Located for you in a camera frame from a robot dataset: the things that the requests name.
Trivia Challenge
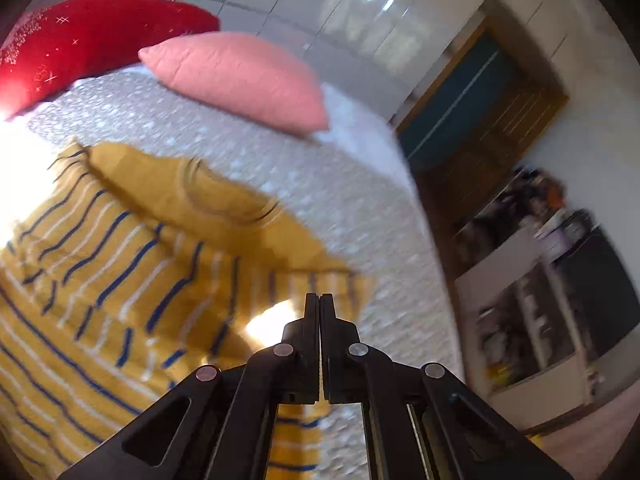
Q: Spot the pink small pillow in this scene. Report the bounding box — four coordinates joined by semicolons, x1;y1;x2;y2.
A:
138;32;329;138

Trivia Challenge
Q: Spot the yellow striped knit sweater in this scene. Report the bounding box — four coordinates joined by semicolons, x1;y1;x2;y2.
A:
1;143;373;479

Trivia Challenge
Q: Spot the cluttered white shelf unit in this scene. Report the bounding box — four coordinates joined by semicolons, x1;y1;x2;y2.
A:
454;168;639;430

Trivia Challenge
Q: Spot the dark wooden door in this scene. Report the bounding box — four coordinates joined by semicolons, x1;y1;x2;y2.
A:
397;18;568;229

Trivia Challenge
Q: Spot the red embroidered pillow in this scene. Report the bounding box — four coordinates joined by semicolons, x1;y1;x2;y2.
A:
1;0;220;119

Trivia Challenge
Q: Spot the black television screen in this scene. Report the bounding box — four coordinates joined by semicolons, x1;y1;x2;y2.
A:
555;214;639;358

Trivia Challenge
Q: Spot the beige dotted quilt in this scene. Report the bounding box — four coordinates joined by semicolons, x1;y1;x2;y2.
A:
27;66;467;480

